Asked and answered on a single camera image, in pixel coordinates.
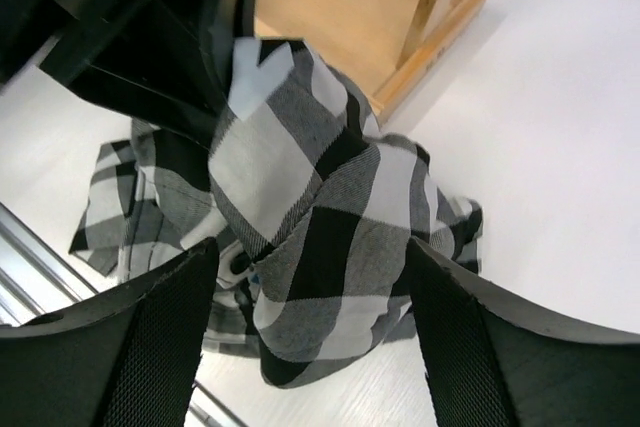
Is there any wooden clothes rack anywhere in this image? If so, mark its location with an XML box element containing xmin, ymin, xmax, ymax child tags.
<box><xmin>255</xmin><ymin>0</ymin><xmax>486</xmax><ymax>123</ymax></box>

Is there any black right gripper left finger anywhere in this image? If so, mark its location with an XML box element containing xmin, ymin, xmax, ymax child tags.
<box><xmin>1</xmin><ymin>239</ymin><xmax>219</xmax><ymax>426</ymax></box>

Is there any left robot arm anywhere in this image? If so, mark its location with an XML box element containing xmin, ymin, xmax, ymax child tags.
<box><xmin>1</xmin><ymin>0</ymin><xmax>255</xmax><ymax>146</ymax></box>

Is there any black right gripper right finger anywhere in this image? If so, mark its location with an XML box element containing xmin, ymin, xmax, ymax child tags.
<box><xmin>406</xmin><ymin>239</ymin><xmax>639</xmax><ymax>426</ymax></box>

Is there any black white checkered shirt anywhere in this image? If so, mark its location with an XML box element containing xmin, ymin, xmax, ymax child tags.
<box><xmin>69</xmin><ymin>37</ymin><xmax>483</xmax><ymax>388</ymax></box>

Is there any aluminium rail frame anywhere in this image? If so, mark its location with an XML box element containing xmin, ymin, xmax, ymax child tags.
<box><xmin>1</xmin><ymin>209</ymin><xmax>239</xmax><ymax>426</ymax></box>

